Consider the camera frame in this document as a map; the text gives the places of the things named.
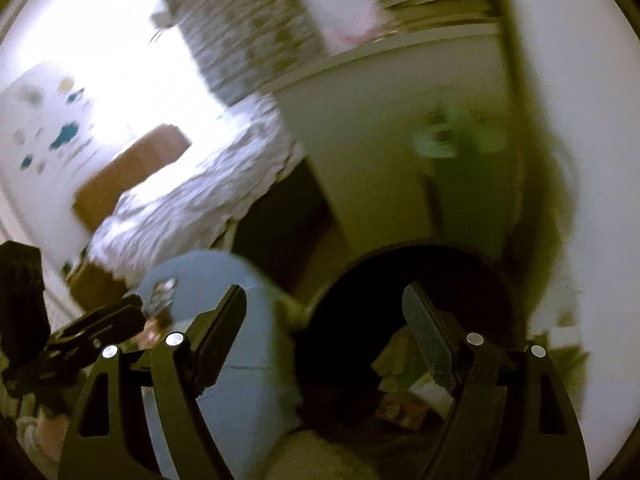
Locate white cabinet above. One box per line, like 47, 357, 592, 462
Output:
272, 25, 521, 261

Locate green snack packet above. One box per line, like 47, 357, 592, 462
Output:
395, 360, 437, 392

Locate white ruffled duvet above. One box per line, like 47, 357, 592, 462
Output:
90, 95, 306, 281

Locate blue tablecloth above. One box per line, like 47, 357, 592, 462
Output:
132, 250, 306, 480

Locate wooden nightstand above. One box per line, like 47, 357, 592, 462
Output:
67, 255, 136, 311

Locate cloud wall stickers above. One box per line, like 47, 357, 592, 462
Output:
15, 75, 88, 173

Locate red cartoon face carton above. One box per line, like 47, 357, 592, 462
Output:
375, 392, 431, 428

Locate brown padded headboard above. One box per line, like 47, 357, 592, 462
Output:
72, 124, 193, 233

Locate black round bin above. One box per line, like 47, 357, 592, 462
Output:
292, 242, 531, 480

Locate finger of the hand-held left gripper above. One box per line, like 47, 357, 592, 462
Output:
7, 294, 146, 401

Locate floral roman blind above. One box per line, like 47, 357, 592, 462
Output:
155, 0, 333, 108

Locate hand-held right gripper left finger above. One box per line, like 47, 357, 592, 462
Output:
57, 284, 248, 480

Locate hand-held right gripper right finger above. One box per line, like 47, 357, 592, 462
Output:
401, 282, 593, 480

